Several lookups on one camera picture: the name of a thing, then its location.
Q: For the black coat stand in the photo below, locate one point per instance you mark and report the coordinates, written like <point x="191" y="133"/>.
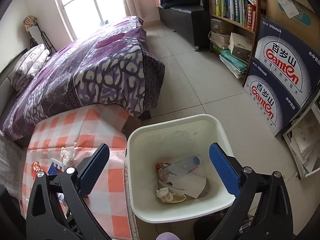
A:
<point x="36" y="35"/>

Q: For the ganten water carton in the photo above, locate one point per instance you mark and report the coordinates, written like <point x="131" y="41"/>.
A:
<point x="289" y="59"/>
<point x="275" y="103"/>

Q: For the white floral paper cup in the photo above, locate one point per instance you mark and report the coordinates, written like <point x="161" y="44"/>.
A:
<point x="189" y="185"/>

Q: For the clear plastic bottle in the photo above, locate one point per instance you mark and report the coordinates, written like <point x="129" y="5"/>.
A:
<point x="167" y="172"/>

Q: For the dark storage bench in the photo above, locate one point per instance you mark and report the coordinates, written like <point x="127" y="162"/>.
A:
<point x="191" y="22"/>

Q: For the crumpled white paper ball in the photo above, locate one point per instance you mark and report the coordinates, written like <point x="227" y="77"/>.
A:
<point x="61" y="199"/>

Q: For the purple patterned bed quilt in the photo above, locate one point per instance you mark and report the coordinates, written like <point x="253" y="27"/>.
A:
<point x="112" y="66"/>

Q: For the window with white frame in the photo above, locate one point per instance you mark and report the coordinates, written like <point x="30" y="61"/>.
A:
<point x="82" y="17"/>

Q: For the tissue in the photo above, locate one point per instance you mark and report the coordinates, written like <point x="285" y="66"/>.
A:
<point x="164" y="195"/>
<point x="67" y="158"/>

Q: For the operator fingertip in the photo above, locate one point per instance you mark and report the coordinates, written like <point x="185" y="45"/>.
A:
<point x="167" y="236"/>

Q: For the white plastic trash bin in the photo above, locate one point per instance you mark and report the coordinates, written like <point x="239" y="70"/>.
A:
<point x="168" y="142"/>

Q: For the red crushed paper cup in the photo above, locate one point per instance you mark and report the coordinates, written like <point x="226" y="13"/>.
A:
<point x="35" y="169"/>

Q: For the blue snack box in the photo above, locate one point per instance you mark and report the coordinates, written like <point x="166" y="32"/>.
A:
<point x="52" y="170"/>

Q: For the orange white checkered tablecloth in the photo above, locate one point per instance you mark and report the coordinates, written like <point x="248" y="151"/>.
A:
<point x="81" y="131"/>

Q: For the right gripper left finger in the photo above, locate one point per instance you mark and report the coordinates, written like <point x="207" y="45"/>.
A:
<point x="47" y="218"/>

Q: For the brown cardboard box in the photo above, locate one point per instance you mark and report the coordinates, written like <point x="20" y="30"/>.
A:
<point x="296" y="16"/>

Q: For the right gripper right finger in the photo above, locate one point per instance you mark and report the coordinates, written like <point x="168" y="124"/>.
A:
<point x="273" y="216"/>

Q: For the stack of papers right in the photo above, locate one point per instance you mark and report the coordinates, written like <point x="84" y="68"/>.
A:
<point x="302" y="139"/>

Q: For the upper Ganten water carton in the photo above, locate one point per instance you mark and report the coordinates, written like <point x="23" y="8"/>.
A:
<point x="289" y="59"/>

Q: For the patterned pillow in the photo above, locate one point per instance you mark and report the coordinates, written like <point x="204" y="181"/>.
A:
<point x="28" y="66"/>

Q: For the wooden bookshelf with books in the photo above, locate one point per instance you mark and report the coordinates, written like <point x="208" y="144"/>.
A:
<point x="234" y="16"/>

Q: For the dark wooden bed headboard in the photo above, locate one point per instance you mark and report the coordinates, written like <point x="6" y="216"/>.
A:
<point x="8" y="94"/>

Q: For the white foam puzzle strip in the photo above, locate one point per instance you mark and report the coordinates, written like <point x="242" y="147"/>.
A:
<point x="58" y="165"/>

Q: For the white box on shelf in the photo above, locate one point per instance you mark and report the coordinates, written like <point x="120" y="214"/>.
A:
<point x="240" y="46"/>

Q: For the lower Ganten water carton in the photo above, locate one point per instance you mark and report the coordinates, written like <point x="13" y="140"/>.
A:
<point x="275" y="103"/>

